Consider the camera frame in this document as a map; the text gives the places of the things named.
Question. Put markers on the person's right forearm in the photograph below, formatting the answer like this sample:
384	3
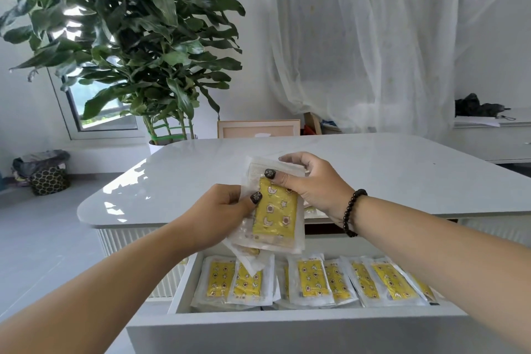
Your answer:
448	250

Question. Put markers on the small white framed window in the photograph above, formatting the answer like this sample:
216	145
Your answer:
108	117

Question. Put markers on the wooden picture frame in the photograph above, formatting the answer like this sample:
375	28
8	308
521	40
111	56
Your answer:
257	129

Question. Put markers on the dark patterned basket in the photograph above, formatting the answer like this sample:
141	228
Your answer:
50	181

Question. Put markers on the white sheer dust cover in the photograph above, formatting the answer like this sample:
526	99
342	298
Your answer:
373	34

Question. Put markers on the red and black box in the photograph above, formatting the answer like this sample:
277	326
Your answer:
308	130

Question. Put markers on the white plant pot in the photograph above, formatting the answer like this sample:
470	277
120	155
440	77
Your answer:
154	147

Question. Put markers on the white side cabinet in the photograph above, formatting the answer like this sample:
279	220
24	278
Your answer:
489	142

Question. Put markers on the person's left forearm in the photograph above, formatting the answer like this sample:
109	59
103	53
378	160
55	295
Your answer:
103	291

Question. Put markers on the person's left hand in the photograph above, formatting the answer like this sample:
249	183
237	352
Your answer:
211	221

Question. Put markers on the person's right hand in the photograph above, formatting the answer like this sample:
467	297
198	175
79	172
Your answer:
323	188

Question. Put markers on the black plastic bag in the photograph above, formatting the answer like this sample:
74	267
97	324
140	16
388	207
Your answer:
468	107

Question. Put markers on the row of yellow packets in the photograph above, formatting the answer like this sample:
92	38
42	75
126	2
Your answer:
311	279

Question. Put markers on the white drawer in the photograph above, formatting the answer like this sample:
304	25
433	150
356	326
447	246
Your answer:
290	329

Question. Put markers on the brown cardboard box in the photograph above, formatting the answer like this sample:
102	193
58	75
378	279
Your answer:
313	122

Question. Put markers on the large green leafy plant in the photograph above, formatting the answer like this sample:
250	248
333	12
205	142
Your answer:
145	34

